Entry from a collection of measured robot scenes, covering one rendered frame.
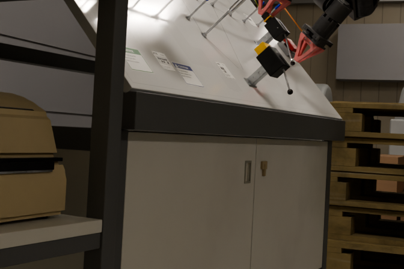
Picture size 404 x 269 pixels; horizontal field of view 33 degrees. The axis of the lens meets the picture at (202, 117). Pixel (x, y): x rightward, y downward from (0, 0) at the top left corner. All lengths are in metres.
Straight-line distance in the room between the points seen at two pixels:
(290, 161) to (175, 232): 0.62
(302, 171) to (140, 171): 0.84
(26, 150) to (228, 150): 0.64
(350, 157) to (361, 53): 4.56
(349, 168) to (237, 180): 1.78
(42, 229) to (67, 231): 0.05
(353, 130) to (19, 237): 2.51
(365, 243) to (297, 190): 1.42
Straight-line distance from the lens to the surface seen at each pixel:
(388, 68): 7.76
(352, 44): 7.86
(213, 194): 1.49
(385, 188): 5.27
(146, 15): 1.47
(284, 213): 1.88
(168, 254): 1.35
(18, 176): 0.99
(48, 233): 0.99
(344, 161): 3.33
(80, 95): 5.21
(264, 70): 1.66
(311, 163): 2.06
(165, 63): 1.34
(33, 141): 1.04
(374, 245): 3.33
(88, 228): 1.05
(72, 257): 1.24
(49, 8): 4.89
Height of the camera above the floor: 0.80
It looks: 1 degrees up
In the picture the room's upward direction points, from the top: 3 degrees clockwise
